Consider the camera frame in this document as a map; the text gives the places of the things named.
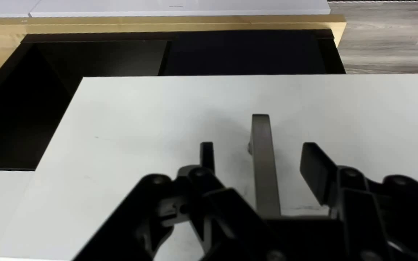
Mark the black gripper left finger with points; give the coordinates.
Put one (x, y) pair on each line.
(189, 218)

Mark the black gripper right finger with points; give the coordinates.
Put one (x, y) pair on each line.
(363, 212)

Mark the white drawer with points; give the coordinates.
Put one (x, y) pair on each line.
(170, 125)

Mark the white counter with wooden top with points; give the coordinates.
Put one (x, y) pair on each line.
(170, 24)

